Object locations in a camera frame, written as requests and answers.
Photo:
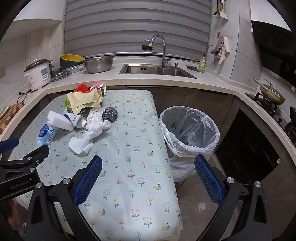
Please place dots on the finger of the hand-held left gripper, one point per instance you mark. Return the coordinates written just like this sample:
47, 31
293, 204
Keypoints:
9, 141
34, 155

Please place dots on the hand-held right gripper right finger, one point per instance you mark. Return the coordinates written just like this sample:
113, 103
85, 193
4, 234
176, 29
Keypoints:
208, 180

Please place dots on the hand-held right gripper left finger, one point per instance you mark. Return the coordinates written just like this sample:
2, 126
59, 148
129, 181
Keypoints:
89, 178

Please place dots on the blue wipes packet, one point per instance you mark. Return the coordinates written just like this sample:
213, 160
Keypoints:
46, 134

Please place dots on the trash bin with clear liner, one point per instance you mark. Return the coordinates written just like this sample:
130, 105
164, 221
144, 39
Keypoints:
189, 139

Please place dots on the dark green packet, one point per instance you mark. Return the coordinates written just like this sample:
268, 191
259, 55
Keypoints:
85, 111

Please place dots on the steel wool scrubber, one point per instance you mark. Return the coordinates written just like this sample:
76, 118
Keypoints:
109, 114

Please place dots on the beige snack packet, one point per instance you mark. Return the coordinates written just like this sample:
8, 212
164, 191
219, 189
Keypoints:
84, 99

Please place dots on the wooden cutting board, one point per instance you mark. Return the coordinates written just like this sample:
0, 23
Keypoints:
10, 113

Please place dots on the crumpled white paper tissue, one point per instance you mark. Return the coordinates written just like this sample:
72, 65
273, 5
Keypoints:
90, 136

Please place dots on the white sponge block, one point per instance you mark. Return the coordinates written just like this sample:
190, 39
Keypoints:
60, 120

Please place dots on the floral tablecloth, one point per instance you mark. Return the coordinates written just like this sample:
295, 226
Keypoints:
134, 162

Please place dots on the black glass appliance door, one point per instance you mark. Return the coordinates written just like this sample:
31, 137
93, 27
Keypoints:
247, 143

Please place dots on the white tube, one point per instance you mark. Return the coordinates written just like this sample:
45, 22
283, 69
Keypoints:
79, 121

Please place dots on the yellow-green snack packet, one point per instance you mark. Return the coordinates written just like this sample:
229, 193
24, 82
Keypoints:
67, 105

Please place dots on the white rice cooker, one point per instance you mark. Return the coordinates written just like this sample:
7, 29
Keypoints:
37, 74

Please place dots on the red plastic bag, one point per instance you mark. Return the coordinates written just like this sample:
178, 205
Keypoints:
81, 88

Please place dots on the steel steamer rack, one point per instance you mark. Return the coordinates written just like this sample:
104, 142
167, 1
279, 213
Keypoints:
59, 74

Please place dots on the pink printed paper cup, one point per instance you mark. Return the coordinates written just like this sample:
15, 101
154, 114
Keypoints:
99, 87

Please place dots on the steel tray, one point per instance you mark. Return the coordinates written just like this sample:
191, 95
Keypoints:
75, 68

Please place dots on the black gas stove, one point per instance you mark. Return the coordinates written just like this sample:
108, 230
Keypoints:
270, 106

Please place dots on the yellow and blue colander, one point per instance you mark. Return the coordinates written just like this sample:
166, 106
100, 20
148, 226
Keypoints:
70, 60

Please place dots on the wok with lid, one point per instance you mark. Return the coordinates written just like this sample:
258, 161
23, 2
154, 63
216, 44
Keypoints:
271, 92

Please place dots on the steel mixing bowl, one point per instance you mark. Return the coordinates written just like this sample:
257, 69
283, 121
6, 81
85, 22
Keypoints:
99, 64

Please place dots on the dark scouring pad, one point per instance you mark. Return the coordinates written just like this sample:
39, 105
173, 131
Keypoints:
192, 68

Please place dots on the green dish soap bottle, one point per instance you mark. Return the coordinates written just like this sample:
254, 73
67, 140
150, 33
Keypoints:
203, 63

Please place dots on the steel kitchen sink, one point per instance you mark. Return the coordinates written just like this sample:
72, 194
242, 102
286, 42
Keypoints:
159, 69

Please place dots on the purple hanging cloth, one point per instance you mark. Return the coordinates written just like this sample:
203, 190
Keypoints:
218, 49

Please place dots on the chrome faucet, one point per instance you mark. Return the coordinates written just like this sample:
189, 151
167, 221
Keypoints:
163, 46

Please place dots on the black range hood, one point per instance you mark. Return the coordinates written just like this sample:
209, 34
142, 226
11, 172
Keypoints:
272, 39

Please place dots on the grey window blind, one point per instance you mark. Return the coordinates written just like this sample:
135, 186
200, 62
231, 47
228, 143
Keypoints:
138, 25

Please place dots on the white hanging spatula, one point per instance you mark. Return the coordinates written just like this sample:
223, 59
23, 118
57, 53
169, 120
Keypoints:
223, 15

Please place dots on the black hanging utensil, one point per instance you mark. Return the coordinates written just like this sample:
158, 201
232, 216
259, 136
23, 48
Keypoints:
217, 9

